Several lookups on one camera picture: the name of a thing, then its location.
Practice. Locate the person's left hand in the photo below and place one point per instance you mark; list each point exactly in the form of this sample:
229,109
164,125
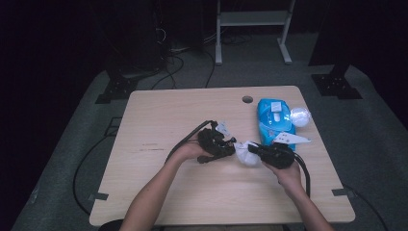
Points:
189,150

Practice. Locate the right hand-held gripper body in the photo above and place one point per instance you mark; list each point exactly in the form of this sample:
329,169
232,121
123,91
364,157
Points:
279,157

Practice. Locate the person's right hand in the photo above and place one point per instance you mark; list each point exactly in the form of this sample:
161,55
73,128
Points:
290,178

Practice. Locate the black tape strip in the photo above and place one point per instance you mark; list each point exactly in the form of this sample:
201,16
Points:
343,192
97,196

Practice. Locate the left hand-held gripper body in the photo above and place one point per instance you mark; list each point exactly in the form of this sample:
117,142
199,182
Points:
213,141

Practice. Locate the white metal stand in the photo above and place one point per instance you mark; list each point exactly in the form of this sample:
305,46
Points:
251,17

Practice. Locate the blue wet wipes pack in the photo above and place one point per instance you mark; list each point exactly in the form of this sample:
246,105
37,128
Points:
272,123

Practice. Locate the white wet wipe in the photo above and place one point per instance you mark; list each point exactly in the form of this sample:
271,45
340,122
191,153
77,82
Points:
245,157

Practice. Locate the black stand base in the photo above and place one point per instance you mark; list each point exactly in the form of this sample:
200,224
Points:
336,85
117,89

